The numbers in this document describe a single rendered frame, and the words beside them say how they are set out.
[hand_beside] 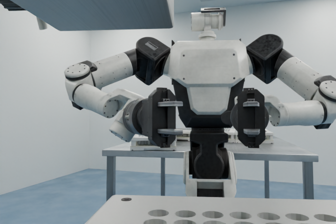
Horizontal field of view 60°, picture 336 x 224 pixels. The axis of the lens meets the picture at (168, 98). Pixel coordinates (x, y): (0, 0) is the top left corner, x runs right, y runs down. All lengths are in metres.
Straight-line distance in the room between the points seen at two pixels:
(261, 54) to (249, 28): 4.15
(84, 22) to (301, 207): 0.21
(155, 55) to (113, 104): 0.27
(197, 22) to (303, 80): 0.40
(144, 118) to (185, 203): 0.43
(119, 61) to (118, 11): 0.79
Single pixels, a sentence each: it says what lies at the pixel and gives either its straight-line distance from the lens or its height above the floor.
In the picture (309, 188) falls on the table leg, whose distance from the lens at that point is 1.62.
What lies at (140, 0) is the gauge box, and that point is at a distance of 0.20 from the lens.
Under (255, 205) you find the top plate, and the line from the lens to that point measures 0.23.
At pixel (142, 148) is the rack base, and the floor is 0.88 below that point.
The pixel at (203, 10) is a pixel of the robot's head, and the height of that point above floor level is 1.42.
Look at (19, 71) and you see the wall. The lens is 4.71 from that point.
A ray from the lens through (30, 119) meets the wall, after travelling 4.83.
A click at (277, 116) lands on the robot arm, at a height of 1.05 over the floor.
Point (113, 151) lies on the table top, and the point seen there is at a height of 0.86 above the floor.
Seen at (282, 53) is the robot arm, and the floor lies 1.26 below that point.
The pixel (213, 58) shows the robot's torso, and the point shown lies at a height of 1.24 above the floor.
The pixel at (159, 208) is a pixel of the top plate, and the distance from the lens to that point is 0.21.
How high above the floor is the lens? 1.06
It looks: 3 degrees up
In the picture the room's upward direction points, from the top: straight up
